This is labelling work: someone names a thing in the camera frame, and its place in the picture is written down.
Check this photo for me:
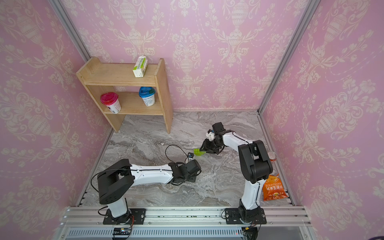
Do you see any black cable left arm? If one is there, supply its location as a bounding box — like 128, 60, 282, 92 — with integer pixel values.
164, 144, 190, 164

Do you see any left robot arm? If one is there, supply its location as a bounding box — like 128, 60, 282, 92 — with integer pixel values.
94, 159, 202, 226

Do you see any aluminium corner profile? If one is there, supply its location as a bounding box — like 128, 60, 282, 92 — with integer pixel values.
48, 0, 91, 62
257, 0, 322, 114

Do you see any blue lid cup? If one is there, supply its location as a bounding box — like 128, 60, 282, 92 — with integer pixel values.
139, 87, 156, 107

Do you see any aluminium corner profile left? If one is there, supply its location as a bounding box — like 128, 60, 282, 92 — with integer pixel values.
48, 0, 91, 62

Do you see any aluminium corner profile right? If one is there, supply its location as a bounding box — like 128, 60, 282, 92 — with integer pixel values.
257, 0, 322, 114

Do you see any white green carton box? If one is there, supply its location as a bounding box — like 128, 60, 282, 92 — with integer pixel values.
133, 56, 148, 78

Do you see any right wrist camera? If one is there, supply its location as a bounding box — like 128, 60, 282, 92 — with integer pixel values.
206, 130, 215, 142

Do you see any orange snack bag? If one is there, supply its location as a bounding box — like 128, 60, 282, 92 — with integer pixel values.
263, 175, 288, 201

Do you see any small circuit board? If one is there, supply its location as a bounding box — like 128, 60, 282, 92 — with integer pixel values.
113, 228, 132, 237

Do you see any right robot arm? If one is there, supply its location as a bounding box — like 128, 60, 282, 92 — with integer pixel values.
200, 122, 273, 225

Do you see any pink lid cup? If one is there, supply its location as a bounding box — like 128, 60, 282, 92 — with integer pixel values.
100, 92, 122, 114

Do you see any red cola can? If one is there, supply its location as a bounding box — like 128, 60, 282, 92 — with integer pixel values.
268, 151, 277, 162

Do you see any wooden shelf unit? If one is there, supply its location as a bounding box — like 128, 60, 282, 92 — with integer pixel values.
76, 57, 173, 133

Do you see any green lego brick base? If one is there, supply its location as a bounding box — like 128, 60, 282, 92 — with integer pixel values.
194, 149, 206, 156

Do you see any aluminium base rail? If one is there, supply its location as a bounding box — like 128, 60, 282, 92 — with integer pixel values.
54, 206, 316, 240

